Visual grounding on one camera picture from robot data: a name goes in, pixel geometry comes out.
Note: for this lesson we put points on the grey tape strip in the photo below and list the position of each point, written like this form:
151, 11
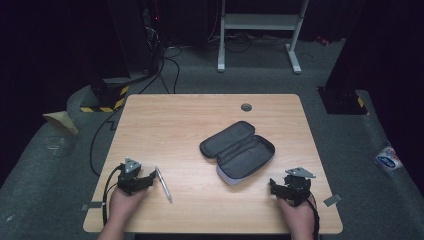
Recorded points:
94, 205
332, 200

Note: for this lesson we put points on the dark pencil case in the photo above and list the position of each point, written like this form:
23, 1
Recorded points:
238, 153

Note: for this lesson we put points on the tan cardboard piece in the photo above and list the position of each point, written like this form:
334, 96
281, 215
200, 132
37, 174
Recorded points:
61, 121

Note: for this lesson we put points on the white blue plastic packet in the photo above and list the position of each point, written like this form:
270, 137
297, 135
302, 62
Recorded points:
388, 159

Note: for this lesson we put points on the grey round table grommet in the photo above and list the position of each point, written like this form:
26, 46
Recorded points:
246, 107

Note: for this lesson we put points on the white metal stand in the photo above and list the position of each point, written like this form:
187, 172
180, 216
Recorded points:
260, 21

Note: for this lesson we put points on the black yellow striped stand base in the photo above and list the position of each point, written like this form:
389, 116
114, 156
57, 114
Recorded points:
103, 100

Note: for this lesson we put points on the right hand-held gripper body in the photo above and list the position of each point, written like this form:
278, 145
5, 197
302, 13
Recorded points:
297, 186

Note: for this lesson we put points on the person's right hand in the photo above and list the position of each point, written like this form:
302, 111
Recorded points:
298, 216

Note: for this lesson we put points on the person's left hand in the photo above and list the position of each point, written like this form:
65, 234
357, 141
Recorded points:
124, 205

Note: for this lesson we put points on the black equipment tower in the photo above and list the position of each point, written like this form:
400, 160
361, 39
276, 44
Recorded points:
136, 33

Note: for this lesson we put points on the silver pen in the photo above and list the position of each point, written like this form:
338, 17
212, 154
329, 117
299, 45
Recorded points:
164, 185

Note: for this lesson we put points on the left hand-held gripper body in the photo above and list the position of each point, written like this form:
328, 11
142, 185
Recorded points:
129, 176

